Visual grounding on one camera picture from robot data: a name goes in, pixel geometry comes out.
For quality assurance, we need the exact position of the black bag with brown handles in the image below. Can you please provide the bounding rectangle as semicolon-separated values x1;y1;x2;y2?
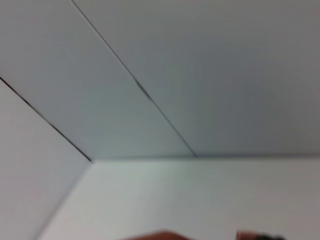
122;229;286;240

